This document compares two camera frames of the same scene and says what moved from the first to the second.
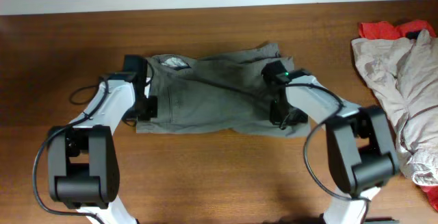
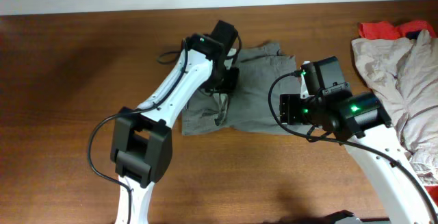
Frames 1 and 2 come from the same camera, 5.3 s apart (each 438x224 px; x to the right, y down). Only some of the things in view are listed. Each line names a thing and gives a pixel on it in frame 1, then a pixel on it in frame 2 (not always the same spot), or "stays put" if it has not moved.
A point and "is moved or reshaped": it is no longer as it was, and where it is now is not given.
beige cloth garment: (403, 75) stays put
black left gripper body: (147, 107) -> (229, 80)
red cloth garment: (384, 29) stays put
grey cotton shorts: (230, 93) is moved or reshaped
